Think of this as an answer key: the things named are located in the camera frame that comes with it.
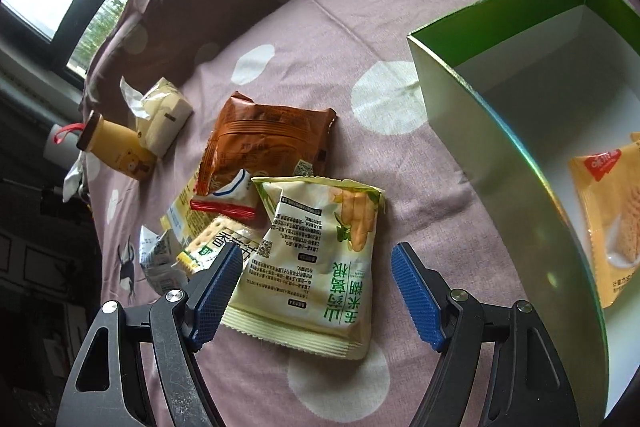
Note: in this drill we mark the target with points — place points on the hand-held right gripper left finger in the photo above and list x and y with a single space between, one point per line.
215 294

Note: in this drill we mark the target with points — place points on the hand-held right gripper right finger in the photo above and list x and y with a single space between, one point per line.
415 302

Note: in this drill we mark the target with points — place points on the yellow cracker bar packet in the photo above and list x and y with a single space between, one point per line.
205 243

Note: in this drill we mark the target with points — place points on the cream green-print snack packet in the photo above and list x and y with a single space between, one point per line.
310 277

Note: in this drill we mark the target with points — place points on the green and white cardboard box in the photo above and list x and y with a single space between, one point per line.
475 147

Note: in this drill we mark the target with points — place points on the pale blue snack packet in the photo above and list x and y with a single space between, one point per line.
160 262

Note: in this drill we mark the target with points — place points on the flat yellow snack packet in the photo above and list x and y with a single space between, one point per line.
179 217

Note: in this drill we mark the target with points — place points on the red and white snack packet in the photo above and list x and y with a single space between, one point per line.
225 205

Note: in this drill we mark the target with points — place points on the brown snack packet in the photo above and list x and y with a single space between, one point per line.
265 137

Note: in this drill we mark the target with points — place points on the yellow bear-print bottle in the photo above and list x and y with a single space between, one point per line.
120 147

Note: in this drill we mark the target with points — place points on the silver foil wrapper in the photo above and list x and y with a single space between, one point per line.
75 178

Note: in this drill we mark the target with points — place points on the cream tissue pack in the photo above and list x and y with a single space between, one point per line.
162 112

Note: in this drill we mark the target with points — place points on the orange snack packet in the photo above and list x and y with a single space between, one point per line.
610 217

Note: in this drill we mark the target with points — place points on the white mug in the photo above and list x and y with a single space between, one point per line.
57 148

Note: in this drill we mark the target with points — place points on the pink dotted bedsheet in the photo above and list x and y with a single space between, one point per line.
325 57

